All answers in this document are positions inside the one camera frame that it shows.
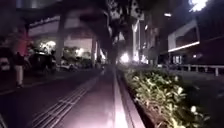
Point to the row of trees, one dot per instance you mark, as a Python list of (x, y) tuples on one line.
[(123, 26)]

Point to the pale kerb strip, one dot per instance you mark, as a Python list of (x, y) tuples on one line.
[(120, 106)]

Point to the large building with columns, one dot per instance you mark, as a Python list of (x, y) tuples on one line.
[(63, 36)]

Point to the planter with green bushes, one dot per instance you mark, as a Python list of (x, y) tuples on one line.
[(163, 96)]

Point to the dark paved path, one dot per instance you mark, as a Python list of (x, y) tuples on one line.
[(60, 100)]

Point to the parked vehicle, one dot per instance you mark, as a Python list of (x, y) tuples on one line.
[(41, 61)]

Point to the dark building with lit strip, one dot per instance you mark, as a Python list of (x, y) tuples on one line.
[(193, 36)]

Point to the white railing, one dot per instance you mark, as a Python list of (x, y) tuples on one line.
[(200, 68)]

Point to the person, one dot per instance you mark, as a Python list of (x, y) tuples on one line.
[(19, 58)]

